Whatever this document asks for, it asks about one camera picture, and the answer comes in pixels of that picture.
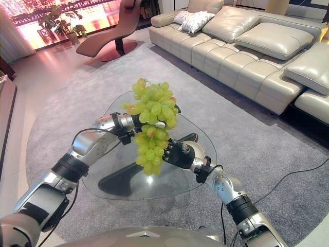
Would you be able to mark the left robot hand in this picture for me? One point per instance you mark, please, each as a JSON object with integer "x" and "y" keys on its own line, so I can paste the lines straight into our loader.
{"x": 135, "y": 122}

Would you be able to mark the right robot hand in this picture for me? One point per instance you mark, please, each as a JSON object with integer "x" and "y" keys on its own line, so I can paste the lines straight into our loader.
{"x": 183, "y": 155}

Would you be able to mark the green grape bunch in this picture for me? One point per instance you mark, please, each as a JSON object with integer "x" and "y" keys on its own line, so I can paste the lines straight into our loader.
{"x": 151, "y": 108}

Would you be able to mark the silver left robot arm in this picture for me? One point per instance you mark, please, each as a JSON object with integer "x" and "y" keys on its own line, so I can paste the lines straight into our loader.
{"x": 86, "y": 144}

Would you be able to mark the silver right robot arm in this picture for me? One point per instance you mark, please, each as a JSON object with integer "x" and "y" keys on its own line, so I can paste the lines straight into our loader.
{"x": 224, "y": 185}

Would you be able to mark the glass coffee table top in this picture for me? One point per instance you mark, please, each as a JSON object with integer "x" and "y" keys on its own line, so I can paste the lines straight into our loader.
{"x": 195, "y": 157}

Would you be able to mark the grey carpet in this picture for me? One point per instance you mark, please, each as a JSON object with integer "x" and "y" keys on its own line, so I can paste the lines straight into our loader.
{"x": 231, "y": 133}

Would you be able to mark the black coffee table base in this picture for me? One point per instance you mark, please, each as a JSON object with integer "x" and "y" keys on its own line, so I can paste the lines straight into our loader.
{"x": 120, "y": 180}

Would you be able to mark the brown lounge chair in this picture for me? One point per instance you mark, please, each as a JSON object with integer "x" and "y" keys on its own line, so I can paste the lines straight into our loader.
{"x": 113, "y": 33}

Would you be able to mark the silver robot torso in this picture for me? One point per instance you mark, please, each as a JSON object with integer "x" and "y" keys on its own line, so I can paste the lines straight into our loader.
{"x": 141, "y": 237}

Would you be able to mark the beige leather sofa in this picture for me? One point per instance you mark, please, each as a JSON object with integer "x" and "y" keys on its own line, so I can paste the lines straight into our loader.
{"x": 231, "y": 64}

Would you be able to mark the white plant pot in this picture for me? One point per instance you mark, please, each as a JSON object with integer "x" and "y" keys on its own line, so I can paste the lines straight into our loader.
{"x": 73, "y": 38}

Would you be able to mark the white fluffy pillow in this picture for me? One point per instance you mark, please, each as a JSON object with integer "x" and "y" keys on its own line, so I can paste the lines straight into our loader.
{"x": 194, "y": 20}

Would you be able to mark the green potted plant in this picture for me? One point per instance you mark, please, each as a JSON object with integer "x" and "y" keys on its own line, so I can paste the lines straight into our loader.
{"x": 61, "y": 21}

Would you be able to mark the beige leather cushion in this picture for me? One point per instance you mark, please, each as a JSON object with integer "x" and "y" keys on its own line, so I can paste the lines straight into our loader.
{"x": 230, "y": 23}
{"x": 275, "y": 41}
{"x": 311, "y": 67}

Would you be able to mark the white curtain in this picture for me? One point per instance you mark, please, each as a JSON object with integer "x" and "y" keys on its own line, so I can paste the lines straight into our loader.
{"x": 15, "y": 38}

